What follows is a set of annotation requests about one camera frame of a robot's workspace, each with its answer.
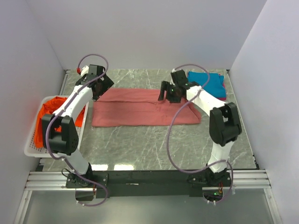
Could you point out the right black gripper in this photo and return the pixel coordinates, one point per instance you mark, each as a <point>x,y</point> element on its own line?
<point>166,86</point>

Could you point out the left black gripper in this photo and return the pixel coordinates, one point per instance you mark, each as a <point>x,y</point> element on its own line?
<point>107,83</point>

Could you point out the salmon pink t-shirt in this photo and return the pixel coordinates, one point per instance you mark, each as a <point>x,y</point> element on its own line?
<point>133,107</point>

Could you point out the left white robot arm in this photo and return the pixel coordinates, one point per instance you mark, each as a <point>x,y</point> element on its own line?
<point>76,161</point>

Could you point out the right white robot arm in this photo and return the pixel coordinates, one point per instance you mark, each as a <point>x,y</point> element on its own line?
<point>224,123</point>

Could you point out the folded blue t-shirt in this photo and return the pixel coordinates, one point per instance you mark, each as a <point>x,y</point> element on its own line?
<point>213,87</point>

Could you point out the orange t-shirt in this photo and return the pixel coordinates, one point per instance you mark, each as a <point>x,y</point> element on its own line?
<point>57,132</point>

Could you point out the white plastic basket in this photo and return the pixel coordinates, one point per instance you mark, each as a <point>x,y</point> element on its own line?
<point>30,149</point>

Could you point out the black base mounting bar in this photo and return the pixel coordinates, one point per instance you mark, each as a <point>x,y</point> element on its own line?
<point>151,183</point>

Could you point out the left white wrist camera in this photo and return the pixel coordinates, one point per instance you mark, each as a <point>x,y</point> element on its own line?
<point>83,71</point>

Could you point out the aluminium frame rail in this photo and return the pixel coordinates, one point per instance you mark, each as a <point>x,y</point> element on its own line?
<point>55,181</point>

